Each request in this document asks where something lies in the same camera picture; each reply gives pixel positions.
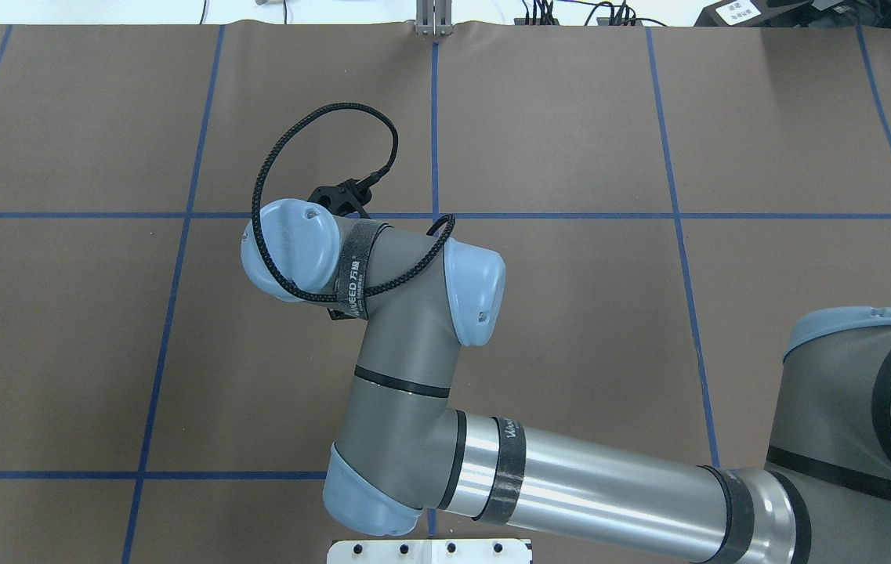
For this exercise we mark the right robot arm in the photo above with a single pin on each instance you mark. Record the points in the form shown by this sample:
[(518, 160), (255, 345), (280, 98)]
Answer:
[(823, 495)]

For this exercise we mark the left usb hub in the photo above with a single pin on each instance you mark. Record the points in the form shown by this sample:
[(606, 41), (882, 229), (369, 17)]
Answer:
[(537, 13)]

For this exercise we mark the usb hub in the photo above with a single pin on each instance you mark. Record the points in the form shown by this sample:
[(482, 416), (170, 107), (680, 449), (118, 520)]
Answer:
[(619, 14), (537, 13)]

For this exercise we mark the right usb hub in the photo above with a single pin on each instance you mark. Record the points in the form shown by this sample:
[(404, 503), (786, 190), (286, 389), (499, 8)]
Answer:
[(619, 14)]

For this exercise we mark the black box with label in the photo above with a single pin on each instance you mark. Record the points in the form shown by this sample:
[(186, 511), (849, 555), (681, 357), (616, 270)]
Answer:
[(729, 14)]

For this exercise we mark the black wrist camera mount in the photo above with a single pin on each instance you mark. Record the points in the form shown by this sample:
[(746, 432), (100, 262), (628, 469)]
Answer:
[(347, 198)]

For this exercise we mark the aluminium frame post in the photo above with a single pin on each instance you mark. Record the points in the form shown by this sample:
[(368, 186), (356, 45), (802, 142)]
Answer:
[(433, 18)]

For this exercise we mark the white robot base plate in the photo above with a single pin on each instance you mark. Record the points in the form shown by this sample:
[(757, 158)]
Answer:
[(465, 550)]

